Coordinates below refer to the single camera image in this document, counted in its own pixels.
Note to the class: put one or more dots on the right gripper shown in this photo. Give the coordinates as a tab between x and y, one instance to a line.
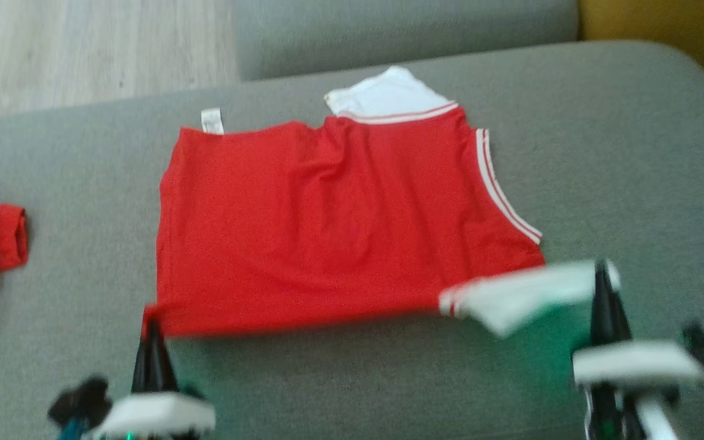
633	363

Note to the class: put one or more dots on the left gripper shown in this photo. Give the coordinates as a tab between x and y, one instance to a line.
156	412

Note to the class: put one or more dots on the red shirt with white sleeves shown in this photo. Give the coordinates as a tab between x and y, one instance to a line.
327	226

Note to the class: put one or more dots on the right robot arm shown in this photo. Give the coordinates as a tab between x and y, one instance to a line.
657	421

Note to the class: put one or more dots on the large grey sofa seat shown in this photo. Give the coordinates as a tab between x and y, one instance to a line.
633	153

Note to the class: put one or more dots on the wide yellow sofa back cushion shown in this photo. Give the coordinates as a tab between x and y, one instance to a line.
663	24

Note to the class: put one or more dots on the small grey sofa seat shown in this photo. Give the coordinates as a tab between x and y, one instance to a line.
401	30

